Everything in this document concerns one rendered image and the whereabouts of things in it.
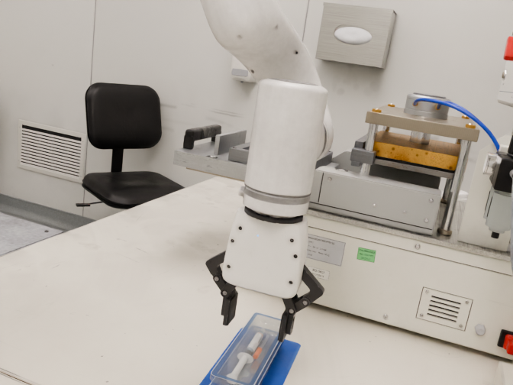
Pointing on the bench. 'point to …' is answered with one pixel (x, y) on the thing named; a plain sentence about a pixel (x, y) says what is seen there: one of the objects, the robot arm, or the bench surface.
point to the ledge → (504, 374)
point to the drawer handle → (201, 134)
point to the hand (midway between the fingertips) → (256, 319)
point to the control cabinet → (475, 201)
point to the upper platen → (416, 153)
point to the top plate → (430, 118)
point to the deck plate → (425, 234)
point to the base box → (413, 284)
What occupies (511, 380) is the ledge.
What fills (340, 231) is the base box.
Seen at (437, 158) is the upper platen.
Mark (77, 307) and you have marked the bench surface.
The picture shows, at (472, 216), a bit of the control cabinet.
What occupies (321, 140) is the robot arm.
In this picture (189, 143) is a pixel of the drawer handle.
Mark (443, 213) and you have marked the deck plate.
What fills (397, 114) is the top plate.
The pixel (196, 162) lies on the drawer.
